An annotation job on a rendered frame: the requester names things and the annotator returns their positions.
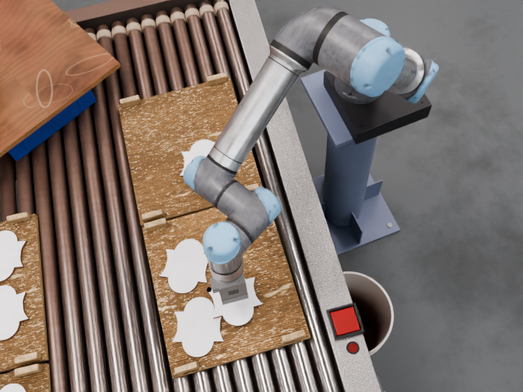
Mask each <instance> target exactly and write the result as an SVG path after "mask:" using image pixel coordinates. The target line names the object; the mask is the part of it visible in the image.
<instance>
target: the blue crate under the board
mask: <svg viewBox="0 0 523 392"><path fill-rule="evenodd" d="M96 101H97V99H96V97H95V96H94V95H93V92H92V90H89V91H88V92H87V93H85V94H84V95H82V96H81V97H80V98H78V99H77V100H76V101H75V102H73V103H72V104H70V105H69V106H68V107H66V108H65V109H64V110H63V111H62V112H60V113H59V114H57V115H56V116H55V117H53V118H52V119H50V120H49V121H48V122H47V123H46V124H44V125H43V126H41V127H40V128H38V129H37V130H36V131H35V132H34V133H32V134H31V135H29V136H28V137H27V138H25V139H24V140H22V141H21V142H20V143H19V144H18V145H16V146H15V147H13V148H12V149H10V150H9V151H8V153H9V154H10V155H11V157H12V158H13V159H14V160H16V161H18V160H20V159H22V158H23V157H24V156H25V155H26V154H27V153H29V152H30V151H32V150H33V149H35V148H36V147H37V146H38V145H39V144H41V143H42V142H43V141H45V140H46V139H47V138H49V137H50V136H52V135H53V134H54V133H55V132H56V131H58V130H59V129H60V128H62V127H63V126H65V125H66V124H67V123H68V122H70V121H71V120H72V119H74V118H75V117H76V116H78V115H79V114H81V113H82V112H83V111H84V110H85V109H87V108H88V107H90V106H91V105H92V104H94V103H95V102H96Z"/></svg>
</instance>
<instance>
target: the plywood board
mask: <svg viewBox="0 0 523 392"><path fill-rule="evenodd" d="M120 67H121V65H120V63H119V62H118V61H117V60H116V59H115V58H114V57H112V56H111V55H110V54H109V53H108V52H107V51H106V50H105V49H104V48H102V47H101V46H100V45H99V44H98V43H97V42H96V41H95V40H94V39H93V38H92V37H91V36H90V35H89V34H88V33H87V32H86V31H84V30H83V29H82V28H81V27H80V26H79V25H78V24H77V23H75V22H74V21H73V20H72V19H71V18H70V17H69V16H68V15H67V14H65V13H64V12H63V11H62V10H61V9H60V8H59V7H58V6H57V5H56V4H54V3H53V2H52V0H0V157H1V156H3V155H4V154H6V153H7V152H8V151H9V150H10V149H12V148H13V147H15V146H16V145H18V144H19V143H20V142H21V141H22V140H24V139H25V138H27V137H28V136H29V135H31V134H32V133H34V132H35V131H36V130H37V129H38V128H40V127H41V126H43V125H44V124H46V123H47V122H48V121H49V120H50V119H52V118H53V117H55V116H56V115H57V114H59V113H60V112H62V111H63V110H64V109H65V108H66V107H68V106H69V105H70V104H72V103H73V102H75V101H76V100H77V99H78V98H80V97H81V96H82V95H84V94H85V93H87V92H88V91H89V90H91V89H92V88H93V87H94V86H96V85H97V84H98V83H100V82H101V81H103V80H104V79H105V78H106V77H108V76H109V75H110V74H112V73H113V72H115V71H116V70H117V69H119V68H120Z"/></svg>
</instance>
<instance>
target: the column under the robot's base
mask: <svg viewBox="0 0 523 392"><path fill-rule="evenodd" d="M325 71H326V70H325V69H324V70H321V71H319V72H315V73H314V74H311V75H307V76H305V77H303V78H301V79H300V82H301V83H302V85H303V87H304V89H305V91H306V93H307V95H308V97H309V98H310V100H311V102H312V104H313V106H314V109H315V110H316V111H317V113H318V116H319V117H320V119H321V122H322V124H323V125H324V126H325V129H326V131H327V132H328V137H327V149H326V160H325V174H322V175H321V176H318V177H315V178H313V181H314V185H315V187H316V190H317V193H318V197H319V200H320V202H321V207H322V209H323V212H324V214H325V219H326V222H327V224H328V228H329V231H330V233H331V236H332V240H333V243H334V245H335V250H336V253H337V255H340V254H344V253H345V252H348V251H350V250H353V249H356V248H357V247H361V246H363V245H365V244H368V243H371V242H373V241H375V240H379V239H380V238H383V237H385V236H388V235H390V234H393V233H396V232H398V231H400V228H399V227H398V224H397V222H396V221H395V219H394V217H393V215H392V213H391V211H390V210H389V208H388V206H387V204H386V202H385V201H384V199H383V197H382V195H381V193H380V190H381V185H382V181H383V180H379V181H377V182H374V180H373V178H372V177H371V175H370V167H371V163H372V159H373V156H374V149H375V145H376V141H377V137H375V138H372V139H369V140H367V141H365V142H361V143H359V144H357V145H356V143H355V142H354V140H353V138H352V136H351V134H350V133H349V131H348V129H347V127H346V125H345V123H344V122H343V120H342V118H341V116H340V115H339V112H338V111H337V109H336V107H335V105H334V103H333V102H332V99H331V98H330V96H329V95H328V92H327V91H326V89H325V87H324V72H325Z"/></svg>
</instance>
